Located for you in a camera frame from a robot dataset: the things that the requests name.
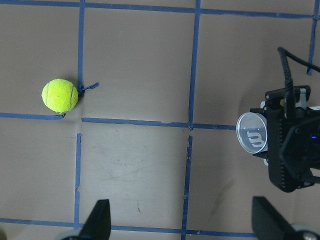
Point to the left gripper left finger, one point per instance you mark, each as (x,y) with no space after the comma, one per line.
(98,224)

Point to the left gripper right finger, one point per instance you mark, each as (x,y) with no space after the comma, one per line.
(267,223)

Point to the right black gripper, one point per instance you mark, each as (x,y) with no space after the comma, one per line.
(293,144)

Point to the clear tennis ball can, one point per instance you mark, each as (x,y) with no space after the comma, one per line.
(251,131)

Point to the tennis ball by torn tape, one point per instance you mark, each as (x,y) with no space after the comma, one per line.
(60,95)

